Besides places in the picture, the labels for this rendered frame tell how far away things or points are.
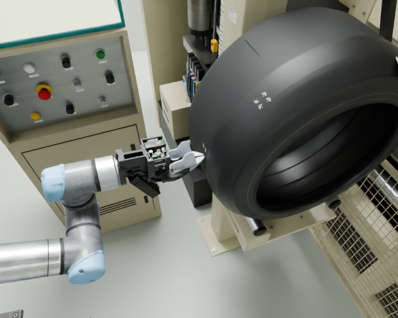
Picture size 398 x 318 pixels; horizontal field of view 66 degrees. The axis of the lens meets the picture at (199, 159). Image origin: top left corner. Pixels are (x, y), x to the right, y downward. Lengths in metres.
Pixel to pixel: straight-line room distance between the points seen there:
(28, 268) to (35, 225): 1.58
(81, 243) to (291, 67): 0.55
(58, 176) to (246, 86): 0.43
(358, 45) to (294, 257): 1.50
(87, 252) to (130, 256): 1.28
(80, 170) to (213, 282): 1.33
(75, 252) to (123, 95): 0.80
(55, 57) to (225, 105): 0.72
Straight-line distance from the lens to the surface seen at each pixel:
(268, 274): 1.94
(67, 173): 0.69
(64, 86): 1.29
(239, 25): 0.92
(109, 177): 0.69
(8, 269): 0.70
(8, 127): 1.42
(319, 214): 1.21
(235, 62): 0.72
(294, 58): 0.67
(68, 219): 0.76
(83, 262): 0.69
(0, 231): 2.35
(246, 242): 1.04
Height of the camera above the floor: 1.80
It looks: 51 degrees down
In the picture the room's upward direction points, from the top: straight up
